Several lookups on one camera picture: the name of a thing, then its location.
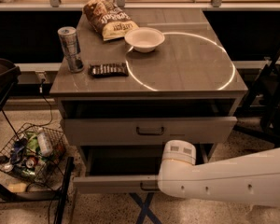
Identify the grey drawer cabinet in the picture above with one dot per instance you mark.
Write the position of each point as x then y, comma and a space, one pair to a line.
188, 76

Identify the brown chips bag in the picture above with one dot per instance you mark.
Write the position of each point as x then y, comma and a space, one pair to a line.
108, 20

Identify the wire basket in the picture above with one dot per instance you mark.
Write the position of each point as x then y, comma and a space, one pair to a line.
33, 153

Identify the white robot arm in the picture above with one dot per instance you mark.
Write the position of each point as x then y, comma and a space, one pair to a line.
253, 179

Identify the grey top drawer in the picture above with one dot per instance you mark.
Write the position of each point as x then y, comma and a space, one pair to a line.
145, 131

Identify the grey drawer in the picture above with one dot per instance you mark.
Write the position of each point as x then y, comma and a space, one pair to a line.
120, 169
145, 131

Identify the black cart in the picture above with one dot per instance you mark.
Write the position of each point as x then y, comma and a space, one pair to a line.
9, 73

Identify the white bowl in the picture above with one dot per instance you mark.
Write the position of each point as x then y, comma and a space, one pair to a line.
144, 39

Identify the red soda can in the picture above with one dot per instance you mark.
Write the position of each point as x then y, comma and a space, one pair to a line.
31, 162

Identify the silver drink can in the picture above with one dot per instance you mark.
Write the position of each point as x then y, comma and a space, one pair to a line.
71, 48

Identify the black office chair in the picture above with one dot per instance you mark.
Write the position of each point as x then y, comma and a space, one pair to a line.
263, 99

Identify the clear plastic bottle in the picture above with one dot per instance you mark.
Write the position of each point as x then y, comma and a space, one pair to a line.
44, 143

